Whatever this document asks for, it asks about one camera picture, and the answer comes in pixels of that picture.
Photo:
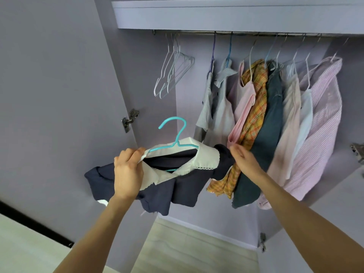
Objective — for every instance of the lilac wardrobe shelf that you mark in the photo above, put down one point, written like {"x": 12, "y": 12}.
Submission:
{"x": 241, "y": 17}

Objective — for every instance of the metal door hinge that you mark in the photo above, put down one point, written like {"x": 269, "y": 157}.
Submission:
{"x": 358, "y": 152}
{"x": 129, "y": 120}

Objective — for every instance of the pale grey collared dress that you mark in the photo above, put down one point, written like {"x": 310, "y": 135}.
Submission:
{"x": 224, "y": 110}

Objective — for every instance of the pink striped shirt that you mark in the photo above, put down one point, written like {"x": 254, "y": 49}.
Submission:
{"x": 321, "y": 133}

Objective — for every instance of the teal clothes hanger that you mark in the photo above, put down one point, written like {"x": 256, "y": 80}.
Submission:
{"x": 177, "y": 133}

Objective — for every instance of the purple clothes hanger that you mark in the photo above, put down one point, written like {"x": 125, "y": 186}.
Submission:
{"x": 212, "y": 58}

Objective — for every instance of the person's right forearm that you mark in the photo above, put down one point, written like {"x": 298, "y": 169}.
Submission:
{"x": 307, "y": 224}

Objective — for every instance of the person's left hand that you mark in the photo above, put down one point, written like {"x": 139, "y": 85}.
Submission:
{"x": 127, "y": 176}

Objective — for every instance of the grey short-sleeved shirt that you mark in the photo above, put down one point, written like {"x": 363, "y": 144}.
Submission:
{"x": 207, "y": 110}

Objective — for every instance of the white sleeveless top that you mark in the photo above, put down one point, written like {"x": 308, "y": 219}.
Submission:
{"x": 305, "y": 116}

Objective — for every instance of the blue clothes hanger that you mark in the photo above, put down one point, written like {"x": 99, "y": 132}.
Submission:
{"x": 228, "y": 53}

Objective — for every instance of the yellow plaid shirt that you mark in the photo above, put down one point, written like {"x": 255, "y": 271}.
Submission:
{"x": 256, "y": 110}

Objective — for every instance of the person's left forearm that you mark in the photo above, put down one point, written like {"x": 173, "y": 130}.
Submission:
{"x": 93, "y": 238}

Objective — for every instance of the pink camisole dress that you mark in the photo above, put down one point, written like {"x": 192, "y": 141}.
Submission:
{"x": 244, "y": 105}

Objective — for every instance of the person's left thumb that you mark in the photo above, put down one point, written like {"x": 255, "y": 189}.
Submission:
{"x": 141, "y": 155}

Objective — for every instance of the black baseboard strip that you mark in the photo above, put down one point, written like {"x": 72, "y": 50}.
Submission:
{"x": 34, "y": 223}

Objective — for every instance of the person's right hand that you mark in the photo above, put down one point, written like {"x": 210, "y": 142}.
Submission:
{"x": 247, "y": 163}

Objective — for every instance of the metal clothes rail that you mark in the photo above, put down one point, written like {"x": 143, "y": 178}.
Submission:
{"x": 256, "y": 33}

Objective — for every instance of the light pink blouse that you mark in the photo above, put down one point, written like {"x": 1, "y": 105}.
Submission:
{"x": 288, "y": 133}

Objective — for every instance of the navy garment with white collar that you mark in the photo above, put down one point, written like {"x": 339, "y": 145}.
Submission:
{"x": 170, "y": 187}

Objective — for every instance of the dark teal denim shirt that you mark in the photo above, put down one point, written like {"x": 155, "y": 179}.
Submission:
{"x": 270, "y": 133}

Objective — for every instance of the person's right fingers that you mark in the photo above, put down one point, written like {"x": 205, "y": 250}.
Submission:
{"x": 236, "y": 154}

